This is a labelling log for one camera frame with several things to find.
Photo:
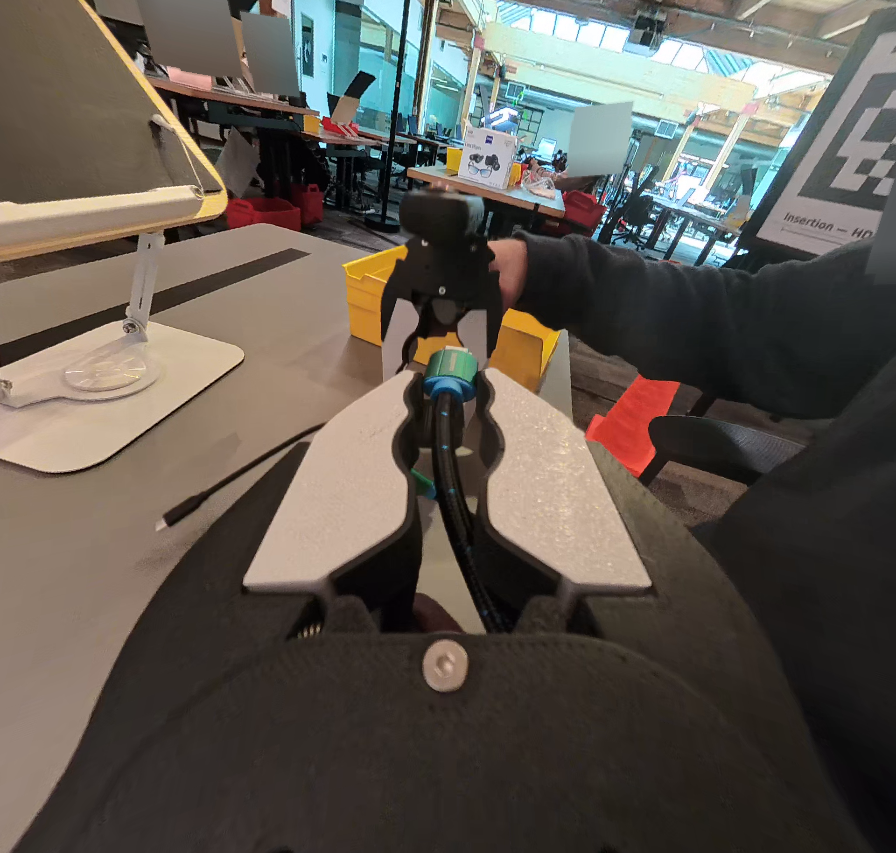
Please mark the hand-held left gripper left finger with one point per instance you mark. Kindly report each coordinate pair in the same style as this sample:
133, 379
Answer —
336, 510

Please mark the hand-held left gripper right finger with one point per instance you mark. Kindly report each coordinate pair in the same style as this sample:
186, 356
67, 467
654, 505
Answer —
567, 510

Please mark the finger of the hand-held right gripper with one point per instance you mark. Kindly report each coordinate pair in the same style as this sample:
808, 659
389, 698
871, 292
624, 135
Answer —
475, 335
401, 349

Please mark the yellow plastic bin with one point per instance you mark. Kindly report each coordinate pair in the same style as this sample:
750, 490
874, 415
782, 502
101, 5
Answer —
367, 286

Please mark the black hdmi switch box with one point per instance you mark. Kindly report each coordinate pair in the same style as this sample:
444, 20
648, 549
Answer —
224, 489

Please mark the dark monitor with wooden back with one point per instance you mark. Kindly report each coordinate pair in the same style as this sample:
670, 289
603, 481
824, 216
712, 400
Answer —
70, 97

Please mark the person's right forearm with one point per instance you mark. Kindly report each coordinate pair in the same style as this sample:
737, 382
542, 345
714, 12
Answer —
700, 321

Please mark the person's right hand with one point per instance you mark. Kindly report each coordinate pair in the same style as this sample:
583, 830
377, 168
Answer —
510, 272

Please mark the small yellow box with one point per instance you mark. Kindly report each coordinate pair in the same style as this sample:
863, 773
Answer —
454, 160

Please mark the orange traffic cone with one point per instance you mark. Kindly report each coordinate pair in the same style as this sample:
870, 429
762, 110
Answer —
630, 426

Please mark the background wooden desk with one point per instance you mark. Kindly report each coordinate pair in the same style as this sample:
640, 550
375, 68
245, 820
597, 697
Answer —
532, 198
224, 94

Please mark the white printed carton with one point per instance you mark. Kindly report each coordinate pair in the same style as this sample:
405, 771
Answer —
490, 153

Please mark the red plastic bin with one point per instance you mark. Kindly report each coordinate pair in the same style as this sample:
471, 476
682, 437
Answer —
310, 204
266, 213

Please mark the black chair with armrest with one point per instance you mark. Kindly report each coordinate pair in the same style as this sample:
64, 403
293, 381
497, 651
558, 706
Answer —
728, 447

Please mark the white printed board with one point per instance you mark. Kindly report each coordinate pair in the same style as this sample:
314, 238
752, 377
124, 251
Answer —
854, 139

